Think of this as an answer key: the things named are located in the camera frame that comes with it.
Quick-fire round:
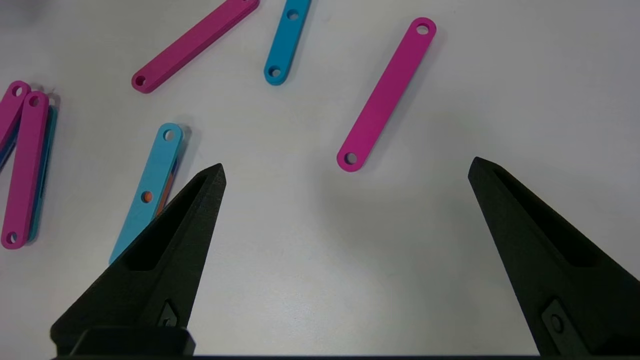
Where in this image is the pink bar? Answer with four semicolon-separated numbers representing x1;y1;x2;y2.
131;0;260;94
0;80;32;153
1;90;50;250
336;17;437;173

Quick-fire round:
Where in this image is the dark blue flat bar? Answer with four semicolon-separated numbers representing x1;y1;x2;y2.
0;125;20;171

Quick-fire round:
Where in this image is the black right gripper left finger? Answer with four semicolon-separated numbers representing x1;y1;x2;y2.
50;163;227;357

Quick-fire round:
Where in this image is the teal flat bar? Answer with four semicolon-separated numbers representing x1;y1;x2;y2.
27;105;59;243

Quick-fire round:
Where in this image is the orange flat bar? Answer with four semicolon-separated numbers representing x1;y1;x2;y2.
142;162;180;218

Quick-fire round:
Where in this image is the light blue long flat bar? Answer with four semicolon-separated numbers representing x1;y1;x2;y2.
109;122;185;265

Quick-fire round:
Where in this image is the light blue medium bar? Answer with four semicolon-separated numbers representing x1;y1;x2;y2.
263;0;312;86

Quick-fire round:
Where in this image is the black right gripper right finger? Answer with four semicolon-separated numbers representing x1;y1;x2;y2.
468;156;640;357

